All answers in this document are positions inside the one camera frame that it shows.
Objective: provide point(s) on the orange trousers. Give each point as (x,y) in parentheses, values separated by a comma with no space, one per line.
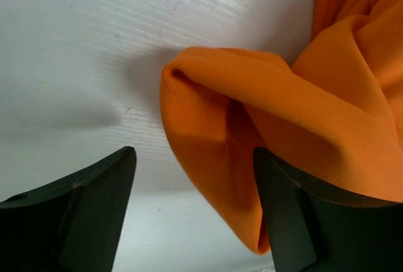
(336,113)

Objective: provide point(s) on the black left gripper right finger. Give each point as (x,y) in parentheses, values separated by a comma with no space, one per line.
(313,225)

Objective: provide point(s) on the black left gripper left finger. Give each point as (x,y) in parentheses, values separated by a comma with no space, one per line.
(71,224)

